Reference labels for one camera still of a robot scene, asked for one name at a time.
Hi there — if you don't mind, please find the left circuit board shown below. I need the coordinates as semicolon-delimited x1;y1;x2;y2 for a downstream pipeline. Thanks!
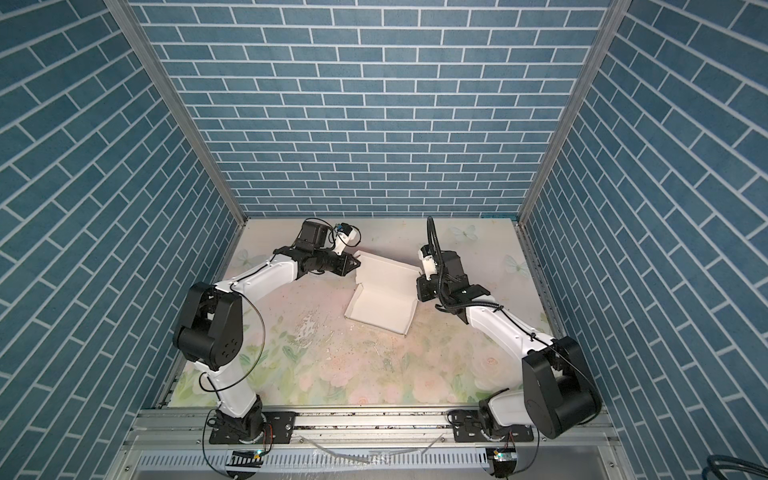
225;450;264;471

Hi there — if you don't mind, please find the circuit board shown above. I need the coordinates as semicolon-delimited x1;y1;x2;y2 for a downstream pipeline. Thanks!
486;448;518;477
225;450;264;471

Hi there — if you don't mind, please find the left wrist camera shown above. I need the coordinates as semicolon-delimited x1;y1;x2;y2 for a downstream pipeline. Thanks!
333;222;358;255

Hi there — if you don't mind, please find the aluminium corner post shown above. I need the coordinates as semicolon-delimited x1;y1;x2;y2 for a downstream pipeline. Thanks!
518;0;631;226
104;0;247;227

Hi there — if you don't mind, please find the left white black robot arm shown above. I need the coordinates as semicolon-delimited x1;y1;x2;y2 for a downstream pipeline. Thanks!
173;217;362;443

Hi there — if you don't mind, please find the right circuit board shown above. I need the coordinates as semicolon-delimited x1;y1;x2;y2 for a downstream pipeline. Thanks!
486;448;518;477

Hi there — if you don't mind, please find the aluminium front rail frame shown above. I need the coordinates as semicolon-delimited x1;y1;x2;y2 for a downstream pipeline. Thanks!
106;405;634;479

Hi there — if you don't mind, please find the black corrugated camera cable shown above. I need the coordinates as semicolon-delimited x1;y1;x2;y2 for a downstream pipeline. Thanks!
425;215;448;283

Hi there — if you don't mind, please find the right aluminium corner post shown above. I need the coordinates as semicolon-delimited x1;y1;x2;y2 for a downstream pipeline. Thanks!
518;0;631;226

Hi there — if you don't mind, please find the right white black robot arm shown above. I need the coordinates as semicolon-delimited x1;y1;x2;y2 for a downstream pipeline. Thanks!
416;245;602;439

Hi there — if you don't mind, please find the black cable bottom right corner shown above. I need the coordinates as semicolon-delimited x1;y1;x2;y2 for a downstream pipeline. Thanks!
701;454;768;480

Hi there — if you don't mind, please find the white paper box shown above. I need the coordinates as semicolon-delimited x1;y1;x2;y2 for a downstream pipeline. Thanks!
344;251;421;336

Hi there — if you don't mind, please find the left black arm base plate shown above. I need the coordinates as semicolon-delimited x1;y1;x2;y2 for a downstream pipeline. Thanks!
206;410;297;446

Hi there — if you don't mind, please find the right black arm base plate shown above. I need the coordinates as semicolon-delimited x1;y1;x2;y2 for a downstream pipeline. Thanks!
446;409;534;444

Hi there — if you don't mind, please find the left aluminium corner post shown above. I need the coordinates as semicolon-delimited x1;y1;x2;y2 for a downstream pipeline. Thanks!
104;0;247;227

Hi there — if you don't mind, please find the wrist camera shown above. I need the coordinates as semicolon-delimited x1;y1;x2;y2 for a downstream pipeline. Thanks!
419;245;437;280
333;222;358;255

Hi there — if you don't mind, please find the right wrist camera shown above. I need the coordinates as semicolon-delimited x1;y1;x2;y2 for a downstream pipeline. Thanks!
419;245;437;280

